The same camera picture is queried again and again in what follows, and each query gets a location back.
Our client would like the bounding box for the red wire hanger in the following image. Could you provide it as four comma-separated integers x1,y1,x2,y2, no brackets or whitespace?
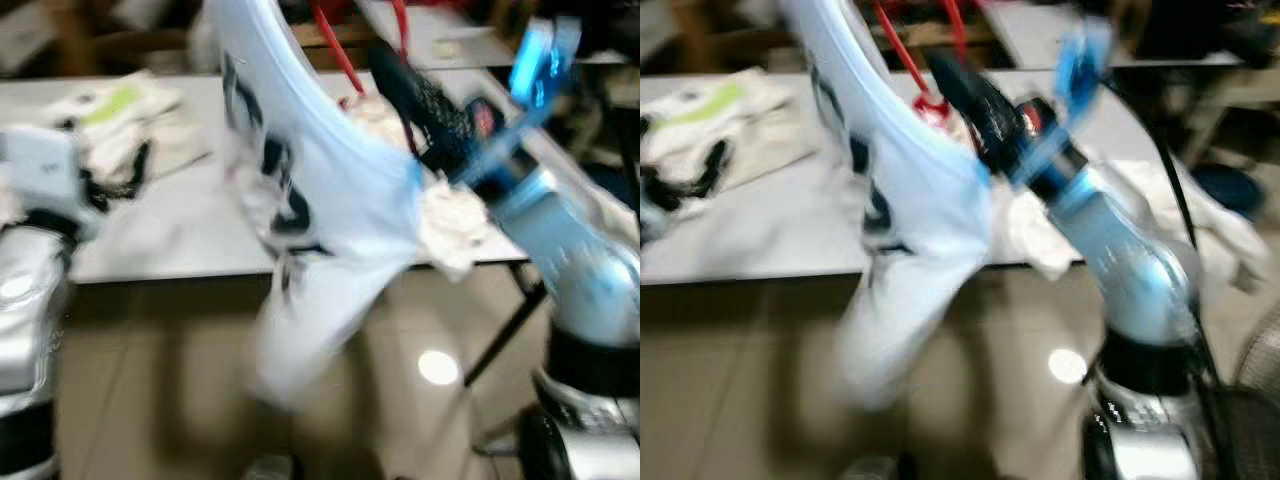
310,0,413,111
872,0,966,126

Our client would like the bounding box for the black table leg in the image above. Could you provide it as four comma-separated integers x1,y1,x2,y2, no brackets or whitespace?
465,265,551,386

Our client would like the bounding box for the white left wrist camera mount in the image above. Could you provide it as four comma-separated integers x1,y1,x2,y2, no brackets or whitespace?
0,128,86,216

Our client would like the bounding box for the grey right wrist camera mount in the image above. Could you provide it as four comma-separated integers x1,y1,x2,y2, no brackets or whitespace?
450,18,583,191
1015,20,1116,191

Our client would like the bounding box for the white shirt with green patch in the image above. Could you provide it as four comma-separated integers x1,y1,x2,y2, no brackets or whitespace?
60,72,186,151
650,70,791,151

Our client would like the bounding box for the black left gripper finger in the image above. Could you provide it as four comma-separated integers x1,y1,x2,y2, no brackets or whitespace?
685,140,732,193
115,140,154,191

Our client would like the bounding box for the grey floor fan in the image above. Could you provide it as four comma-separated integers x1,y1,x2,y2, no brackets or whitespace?
1225,300,1280,480

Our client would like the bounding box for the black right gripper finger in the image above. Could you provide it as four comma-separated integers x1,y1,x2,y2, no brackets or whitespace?
925,50,1009,164
935,48,1026,151
376,42,473,151
366,44,456,166

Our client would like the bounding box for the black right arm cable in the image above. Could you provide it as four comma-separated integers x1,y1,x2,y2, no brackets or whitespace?
1105,75,1236,471

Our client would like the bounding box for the white shirt with black print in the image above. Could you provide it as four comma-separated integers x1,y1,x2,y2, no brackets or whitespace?
205,0,426,411
775,0,996,411

